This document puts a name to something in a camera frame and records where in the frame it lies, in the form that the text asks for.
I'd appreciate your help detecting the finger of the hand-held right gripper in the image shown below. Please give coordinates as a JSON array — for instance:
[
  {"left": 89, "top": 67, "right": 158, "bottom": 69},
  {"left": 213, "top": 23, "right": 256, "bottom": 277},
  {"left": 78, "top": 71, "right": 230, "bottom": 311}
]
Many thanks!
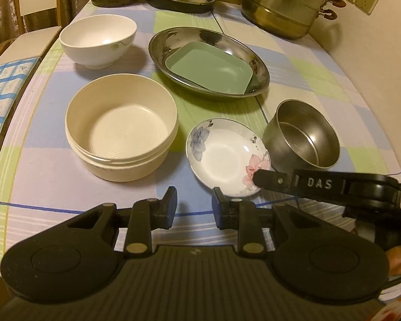
[{"left": 252, "top": 168, "right": 350, "bottom": 208}]

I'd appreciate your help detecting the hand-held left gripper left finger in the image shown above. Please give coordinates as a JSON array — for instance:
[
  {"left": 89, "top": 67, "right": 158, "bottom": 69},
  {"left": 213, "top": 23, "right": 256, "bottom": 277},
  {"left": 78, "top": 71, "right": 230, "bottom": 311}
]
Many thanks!
[{"left": 65, "top": 186, "right": 178, "bottom": 256}]

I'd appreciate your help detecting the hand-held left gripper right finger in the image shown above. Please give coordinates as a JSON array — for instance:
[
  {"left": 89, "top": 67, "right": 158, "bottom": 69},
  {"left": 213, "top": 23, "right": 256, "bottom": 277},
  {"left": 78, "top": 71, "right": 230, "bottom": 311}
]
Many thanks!
[{"left": 211, "top": 186, "right": 325, "bottom": 256}]

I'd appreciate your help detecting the small floral white dish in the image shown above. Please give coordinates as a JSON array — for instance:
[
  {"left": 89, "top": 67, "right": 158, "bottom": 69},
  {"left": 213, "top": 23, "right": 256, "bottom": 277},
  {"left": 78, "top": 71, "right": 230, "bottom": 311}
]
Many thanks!
[{"left": 186, "top": 118, "right": 271, "bottom": 197}]

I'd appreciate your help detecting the stainless steel bowl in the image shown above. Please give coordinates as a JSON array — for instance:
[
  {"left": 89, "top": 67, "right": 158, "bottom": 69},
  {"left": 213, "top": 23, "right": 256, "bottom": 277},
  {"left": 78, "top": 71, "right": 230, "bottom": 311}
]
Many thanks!
[{"left": 262, "top": 99, "right": 341, "bottom": 175}]

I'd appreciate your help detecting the large cream plastic bowl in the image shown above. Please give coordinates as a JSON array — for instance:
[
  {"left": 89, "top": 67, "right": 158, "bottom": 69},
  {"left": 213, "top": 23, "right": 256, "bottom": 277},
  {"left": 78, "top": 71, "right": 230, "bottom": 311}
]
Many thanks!
[{"left": 65, "top": 74, "right": 180, "bottom": 183}]

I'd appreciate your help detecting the green rectangular plate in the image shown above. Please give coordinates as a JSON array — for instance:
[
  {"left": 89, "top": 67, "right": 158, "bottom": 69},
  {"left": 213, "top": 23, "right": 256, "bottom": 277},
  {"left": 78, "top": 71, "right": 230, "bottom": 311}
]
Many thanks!
[{"left": 164, "top": 42, "right": 255, "bottom": 95}]

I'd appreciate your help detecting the oval stainless steel plate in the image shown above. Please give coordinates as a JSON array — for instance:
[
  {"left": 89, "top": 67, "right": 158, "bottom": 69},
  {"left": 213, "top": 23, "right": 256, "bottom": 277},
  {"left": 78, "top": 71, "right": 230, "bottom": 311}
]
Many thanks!
[{"left": 148, "top": 26, "right": 271, "bottom": 98}]

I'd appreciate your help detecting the white porcelain bowl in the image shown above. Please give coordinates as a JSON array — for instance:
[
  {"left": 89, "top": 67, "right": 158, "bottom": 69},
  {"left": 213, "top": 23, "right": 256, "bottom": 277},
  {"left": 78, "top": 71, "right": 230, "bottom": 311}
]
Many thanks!
[{"left": 59, "top": 14, "right": 138, "bottom": 70}]

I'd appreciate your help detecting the checked pastel tablecloth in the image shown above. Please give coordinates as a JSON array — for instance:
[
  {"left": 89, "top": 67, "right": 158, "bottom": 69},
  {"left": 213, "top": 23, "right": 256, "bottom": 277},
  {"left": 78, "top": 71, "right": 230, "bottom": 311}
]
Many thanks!
[{"left": 0, "top": 0, "right": 401, "bottom": 308}]

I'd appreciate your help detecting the stainless steel steamer pot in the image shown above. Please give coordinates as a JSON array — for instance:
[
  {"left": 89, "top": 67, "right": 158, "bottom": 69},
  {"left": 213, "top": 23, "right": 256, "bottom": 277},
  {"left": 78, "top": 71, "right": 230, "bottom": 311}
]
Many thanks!
[{"left": 240, "top": 0, "right": 347, "bottom": 40}]

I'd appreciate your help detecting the blue patterned white cloth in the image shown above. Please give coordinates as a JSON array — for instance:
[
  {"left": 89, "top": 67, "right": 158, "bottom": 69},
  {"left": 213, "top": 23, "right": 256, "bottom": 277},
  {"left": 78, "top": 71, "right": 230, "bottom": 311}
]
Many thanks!
[{"left": 0, "top": 57, "right": 41, "bottom": 163}]

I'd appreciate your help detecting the white chair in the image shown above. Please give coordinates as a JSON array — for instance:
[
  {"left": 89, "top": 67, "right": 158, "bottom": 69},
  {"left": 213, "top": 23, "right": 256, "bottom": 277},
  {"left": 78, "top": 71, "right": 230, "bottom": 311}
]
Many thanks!
[{"left": 0, "top": 0, "right": 63, "bottom": 68}]

